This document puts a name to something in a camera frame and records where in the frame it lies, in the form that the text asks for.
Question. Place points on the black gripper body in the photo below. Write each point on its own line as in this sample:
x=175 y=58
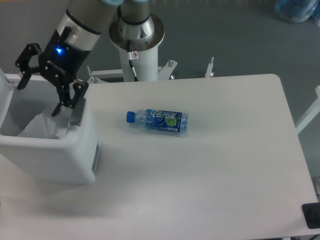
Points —
x=60 y=61

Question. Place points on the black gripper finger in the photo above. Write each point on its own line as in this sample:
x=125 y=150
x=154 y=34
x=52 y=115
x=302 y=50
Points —
x=64 y=93
x=22 y=62

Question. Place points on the white plastic wrapper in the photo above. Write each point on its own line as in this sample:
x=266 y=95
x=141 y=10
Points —
x=46 y=126

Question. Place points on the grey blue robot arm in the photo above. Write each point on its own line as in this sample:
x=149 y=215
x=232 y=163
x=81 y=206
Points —
x=75 y=36

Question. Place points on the white plastic trash can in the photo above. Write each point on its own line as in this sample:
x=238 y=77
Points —
x=71 y=159

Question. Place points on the blue plastic drink bottle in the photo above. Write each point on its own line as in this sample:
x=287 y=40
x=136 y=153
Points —
x=166 y=121

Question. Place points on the blue plastic bag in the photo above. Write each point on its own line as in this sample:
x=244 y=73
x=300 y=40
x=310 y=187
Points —
x=295 y=11

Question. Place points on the black device at table edge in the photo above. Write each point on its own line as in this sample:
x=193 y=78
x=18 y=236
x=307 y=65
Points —
x=311 y=212

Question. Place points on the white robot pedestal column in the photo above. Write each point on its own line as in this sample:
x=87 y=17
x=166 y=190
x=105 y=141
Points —
x=138 y=47

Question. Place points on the white frame bar right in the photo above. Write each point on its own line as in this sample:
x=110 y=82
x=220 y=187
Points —
x=309 y=114

